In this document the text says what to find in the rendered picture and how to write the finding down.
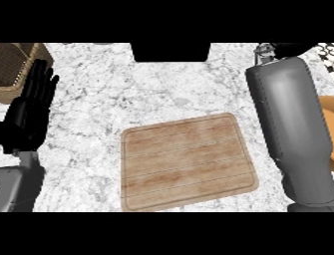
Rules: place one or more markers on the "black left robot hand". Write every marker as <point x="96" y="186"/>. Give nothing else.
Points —
<point x="26" y="113"/>

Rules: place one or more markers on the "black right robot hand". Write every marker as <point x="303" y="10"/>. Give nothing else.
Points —
<point x="291" y="49"/>

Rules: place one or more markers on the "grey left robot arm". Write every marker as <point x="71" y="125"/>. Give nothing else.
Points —
<point x="7" y="186"/>

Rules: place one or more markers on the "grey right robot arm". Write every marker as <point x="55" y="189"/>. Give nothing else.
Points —
<point x="291" y="126"/>

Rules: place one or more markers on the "wooden cutting board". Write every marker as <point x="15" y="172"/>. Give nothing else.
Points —
<point x="186" y="161"/>

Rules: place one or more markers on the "brown wicker basket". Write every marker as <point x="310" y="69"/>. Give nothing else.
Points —
<point x="1" y="69"/>

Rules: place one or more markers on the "black appliance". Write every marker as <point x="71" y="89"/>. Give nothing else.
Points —
<point x="170" y="51"/>

